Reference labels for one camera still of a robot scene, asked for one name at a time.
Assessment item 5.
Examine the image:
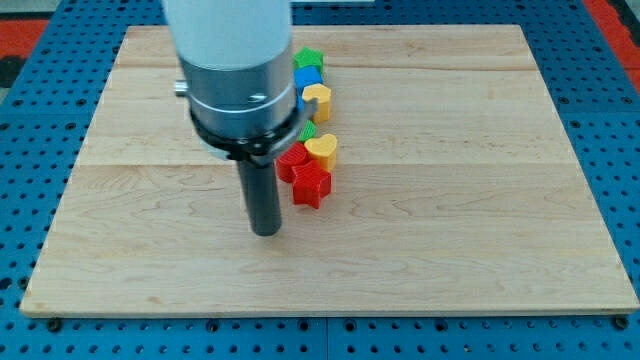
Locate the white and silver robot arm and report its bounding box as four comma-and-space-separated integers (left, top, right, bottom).
162, 0, 318, 166

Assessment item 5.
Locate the yellow heart block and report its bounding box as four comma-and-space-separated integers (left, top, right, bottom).
304, 134, 338, 172

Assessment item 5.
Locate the blue triangle block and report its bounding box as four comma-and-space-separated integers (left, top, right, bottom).
296, 95, 305, 112

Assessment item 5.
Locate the red star block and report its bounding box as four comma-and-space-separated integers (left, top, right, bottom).
292, 160, 332, 209

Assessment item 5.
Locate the red round block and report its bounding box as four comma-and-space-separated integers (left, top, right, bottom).
276, 142, 310, 183

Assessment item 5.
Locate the green round block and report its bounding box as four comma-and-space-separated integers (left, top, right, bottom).
297, 120, 317, 143

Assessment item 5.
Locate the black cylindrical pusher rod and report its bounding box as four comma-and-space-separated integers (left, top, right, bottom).
237, 161, 282, 237

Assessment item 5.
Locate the blue cube block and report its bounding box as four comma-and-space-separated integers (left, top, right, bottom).
293, 66, 324, 93

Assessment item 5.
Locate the green star block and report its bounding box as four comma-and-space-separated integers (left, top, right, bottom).
293, 47, 324, 74

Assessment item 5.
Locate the light wooden board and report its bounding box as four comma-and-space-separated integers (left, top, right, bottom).
21, 25, 639, 318

